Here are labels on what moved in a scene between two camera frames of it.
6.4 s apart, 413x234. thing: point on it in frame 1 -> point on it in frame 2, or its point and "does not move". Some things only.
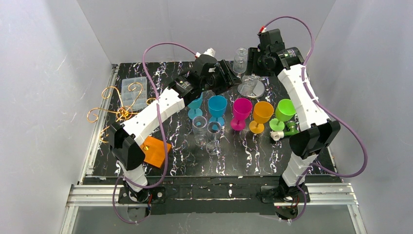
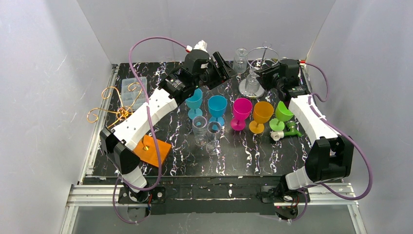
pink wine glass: x=242 y=107 does not move
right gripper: x=253 y=60 -> x=264 y=74
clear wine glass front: x=214 y=129 does not move
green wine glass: x=285 y=110 does not move
